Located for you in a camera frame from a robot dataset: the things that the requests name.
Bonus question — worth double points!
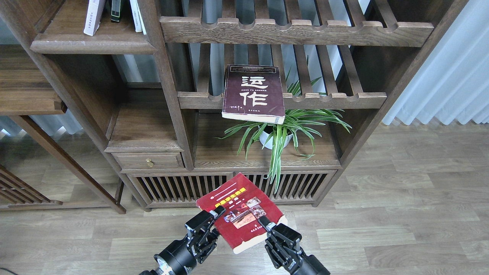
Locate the dark red book white characters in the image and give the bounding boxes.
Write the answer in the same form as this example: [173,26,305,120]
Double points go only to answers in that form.
[222,65,285,124]

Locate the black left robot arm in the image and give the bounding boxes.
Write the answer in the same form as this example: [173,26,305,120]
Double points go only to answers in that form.
[141,206,225,275]

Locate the green spider plant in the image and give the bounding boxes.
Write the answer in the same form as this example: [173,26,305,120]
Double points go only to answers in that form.
[217,57,352,194]

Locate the white upright book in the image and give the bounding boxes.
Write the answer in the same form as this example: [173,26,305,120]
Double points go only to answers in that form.
[130,0,147,35]

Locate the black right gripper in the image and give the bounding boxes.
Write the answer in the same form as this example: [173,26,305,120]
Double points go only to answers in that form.
[258,216,330,275]

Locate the white plant pot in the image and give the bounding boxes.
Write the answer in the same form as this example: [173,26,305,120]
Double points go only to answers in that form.
[259,126,292,150]

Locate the dark wooden bookshelf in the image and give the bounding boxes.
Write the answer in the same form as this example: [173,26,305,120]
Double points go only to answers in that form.
[1,0,468,210]

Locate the wooden side furniture left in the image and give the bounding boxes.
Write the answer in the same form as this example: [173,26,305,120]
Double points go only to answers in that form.
[0,45,126,214]

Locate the dark green upright book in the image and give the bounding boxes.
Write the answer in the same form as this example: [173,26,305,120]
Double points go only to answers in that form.
[110,0,122,23]

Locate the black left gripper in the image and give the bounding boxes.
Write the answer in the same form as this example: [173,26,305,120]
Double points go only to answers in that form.
[154,206,226,275]

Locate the white lavender paperback book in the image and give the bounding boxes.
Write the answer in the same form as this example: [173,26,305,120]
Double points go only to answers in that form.
[83,0,106,36]

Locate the white curtain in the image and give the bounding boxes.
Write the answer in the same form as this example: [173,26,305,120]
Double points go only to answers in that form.
[382,0,489,125]

